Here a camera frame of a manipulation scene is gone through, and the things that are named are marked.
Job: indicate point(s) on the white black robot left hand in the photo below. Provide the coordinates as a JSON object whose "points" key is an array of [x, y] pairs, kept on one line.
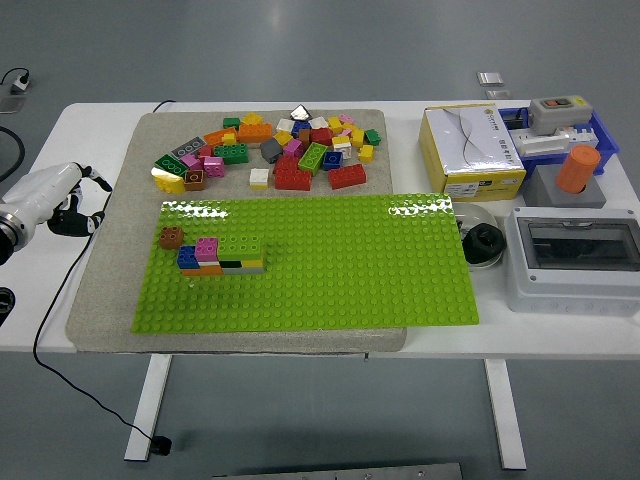
{"points": [[45, 190]]}

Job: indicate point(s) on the brown square toy brick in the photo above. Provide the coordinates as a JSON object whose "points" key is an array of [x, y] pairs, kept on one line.
{"points": [[171, 238], [194, 181]]}

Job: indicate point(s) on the magenta square toy brick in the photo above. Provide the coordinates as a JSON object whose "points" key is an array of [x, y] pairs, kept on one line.
{"points": [[206, 248]]}

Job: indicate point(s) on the yellow long toy brick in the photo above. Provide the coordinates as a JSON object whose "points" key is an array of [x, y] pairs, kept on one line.
{"points": [[170, 184]]}

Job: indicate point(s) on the dark green long brick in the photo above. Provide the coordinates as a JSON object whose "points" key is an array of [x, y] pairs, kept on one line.
{"points": [[170, 164], [231, 154]]}

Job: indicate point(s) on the grey long toy brick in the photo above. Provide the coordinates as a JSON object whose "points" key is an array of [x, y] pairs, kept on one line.
{"points": [[189, 147]]}

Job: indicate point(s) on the blue stacked toy brick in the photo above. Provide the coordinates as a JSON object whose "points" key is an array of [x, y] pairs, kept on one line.
{"points": [[186, 257]]}

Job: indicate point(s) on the small red toy brick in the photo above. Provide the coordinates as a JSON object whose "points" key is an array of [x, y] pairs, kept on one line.
{"points": [[205, 151]]}

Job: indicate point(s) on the pink square toy brick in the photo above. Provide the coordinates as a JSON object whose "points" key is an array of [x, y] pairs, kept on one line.
{"points": [[214, 168]]}

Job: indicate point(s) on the orange long toy brick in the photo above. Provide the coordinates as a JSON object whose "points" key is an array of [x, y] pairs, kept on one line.
{"points": [[255, 132], [215, 136]]}

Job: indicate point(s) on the orange stacked toy brick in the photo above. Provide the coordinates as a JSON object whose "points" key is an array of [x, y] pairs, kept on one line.
{"points": [[205, 271]]}

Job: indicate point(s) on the white stacked toy brick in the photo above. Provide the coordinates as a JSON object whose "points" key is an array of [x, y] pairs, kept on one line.
{"points": [[210, 263]]}

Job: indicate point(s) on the small yellow toy brick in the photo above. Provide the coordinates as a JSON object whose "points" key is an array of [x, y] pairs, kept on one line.
{"points": [[366, 153], [229, 139]]}

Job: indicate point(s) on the small dark green brick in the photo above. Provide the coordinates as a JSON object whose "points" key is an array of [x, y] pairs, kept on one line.
{"points": [[372, 137], [231, 122]]}

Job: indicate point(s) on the black stacked toy brick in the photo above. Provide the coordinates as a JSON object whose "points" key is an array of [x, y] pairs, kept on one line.
{"points": [[230, 264]]}

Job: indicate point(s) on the lime green stacked long brick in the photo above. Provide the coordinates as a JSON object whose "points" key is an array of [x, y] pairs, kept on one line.
{"points": [[241, 245]]}

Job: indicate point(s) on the white and yellow brick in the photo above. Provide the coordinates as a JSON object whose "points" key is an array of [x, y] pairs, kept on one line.
{"points": [[259, 177]]}

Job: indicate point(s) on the grey stacked toy brick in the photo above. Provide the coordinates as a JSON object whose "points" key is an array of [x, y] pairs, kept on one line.
{"points": [[244, 271]]}

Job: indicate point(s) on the yellow stacked toy brick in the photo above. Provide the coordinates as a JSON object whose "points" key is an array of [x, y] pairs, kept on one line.
{"points": [[252, 263]]}

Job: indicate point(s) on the dark grey toy brick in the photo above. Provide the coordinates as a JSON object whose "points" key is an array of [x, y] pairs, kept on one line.
{"points": [[271, 149]]}

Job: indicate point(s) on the red long toy brick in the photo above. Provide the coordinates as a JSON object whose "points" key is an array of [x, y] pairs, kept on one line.
{"points": [[292, 180], [347, 176]]}

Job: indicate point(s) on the brown narrow toy brick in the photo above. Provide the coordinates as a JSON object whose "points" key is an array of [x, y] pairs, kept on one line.
{"points": [[304, 139]]}

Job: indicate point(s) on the shiny silver black brick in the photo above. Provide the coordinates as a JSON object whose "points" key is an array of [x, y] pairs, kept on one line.
{"points": [[300, 113]]}

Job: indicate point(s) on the blue square toy brick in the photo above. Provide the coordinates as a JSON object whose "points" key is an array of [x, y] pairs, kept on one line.
{"points": [[332, 161]]}

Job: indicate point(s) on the white square toy brick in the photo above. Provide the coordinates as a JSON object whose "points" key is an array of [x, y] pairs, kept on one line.
{"points": [[342, 147]]}

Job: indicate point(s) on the green studded baseplate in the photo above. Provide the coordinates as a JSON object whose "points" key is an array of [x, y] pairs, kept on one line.
{"points": [[335, 280]]}

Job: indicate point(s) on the small pink toy brick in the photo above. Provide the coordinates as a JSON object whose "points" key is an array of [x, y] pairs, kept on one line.
{"points": [[345, 132]]}

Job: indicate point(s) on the grey floor cover plate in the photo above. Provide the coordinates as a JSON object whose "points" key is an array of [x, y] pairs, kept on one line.
{"points": [[10, 105]]}

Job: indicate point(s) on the floor socket with plug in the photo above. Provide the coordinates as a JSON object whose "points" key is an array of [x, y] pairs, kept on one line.
{"points": [[20, 86]]}

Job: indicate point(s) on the grey-brown table mat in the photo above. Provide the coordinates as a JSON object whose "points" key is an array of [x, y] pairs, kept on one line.
{"points": [[110, 300]]}

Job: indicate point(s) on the white table leg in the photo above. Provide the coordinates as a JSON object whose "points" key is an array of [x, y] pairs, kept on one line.
{"points": [[505, 415], [147, 405]]}

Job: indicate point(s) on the grey metal plate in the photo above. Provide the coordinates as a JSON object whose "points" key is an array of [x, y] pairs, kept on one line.
{"points": [[350, 474]]}

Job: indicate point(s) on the yellow and white cardboard box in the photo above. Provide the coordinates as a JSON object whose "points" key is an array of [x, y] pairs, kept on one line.
{"points": [[470, 145]]}

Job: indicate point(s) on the white round dish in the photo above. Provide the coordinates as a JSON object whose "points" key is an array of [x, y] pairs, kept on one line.
{"points": [[477, 215]]}

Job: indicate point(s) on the black hexagonal nut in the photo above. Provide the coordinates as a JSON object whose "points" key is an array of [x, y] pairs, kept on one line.
{"points": [[484, 245]]}

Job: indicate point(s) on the silver floor plate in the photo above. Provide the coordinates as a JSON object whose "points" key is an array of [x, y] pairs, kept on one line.
{"points": [[498, 94], [490, 79]]}

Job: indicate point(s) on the black electrical module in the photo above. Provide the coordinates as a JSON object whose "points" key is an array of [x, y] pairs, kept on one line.
{"points": [[515, 121]]}

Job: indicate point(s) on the grey square block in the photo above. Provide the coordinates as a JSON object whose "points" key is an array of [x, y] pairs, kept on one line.
{"points": [[542, 192]]}

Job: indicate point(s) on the white electrical socket part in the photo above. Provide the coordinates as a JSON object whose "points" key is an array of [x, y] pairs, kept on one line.
{"points": [[542, 145]]}

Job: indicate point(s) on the orange cylinder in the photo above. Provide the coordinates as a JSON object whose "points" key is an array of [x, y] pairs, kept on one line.
{"points": [[577, 170]]}

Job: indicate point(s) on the white circuit breakers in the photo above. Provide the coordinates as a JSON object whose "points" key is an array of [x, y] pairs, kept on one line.
{"points": [[582, 136]]}

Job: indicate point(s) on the blue plastic bin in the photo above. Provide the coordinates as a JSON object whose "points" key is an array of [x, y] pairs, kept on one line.
{"points": [[607, 140]]}

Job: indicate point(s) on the grey electrical enclosure box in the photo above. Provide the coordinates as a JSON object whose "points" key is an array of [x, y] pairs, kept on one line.
{"points": [[550, 295]]}

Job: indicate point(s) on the grey push-button switch box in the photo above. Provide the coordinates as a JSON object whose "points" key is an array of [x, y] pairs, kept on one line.
{"points": [[557, 117]]}

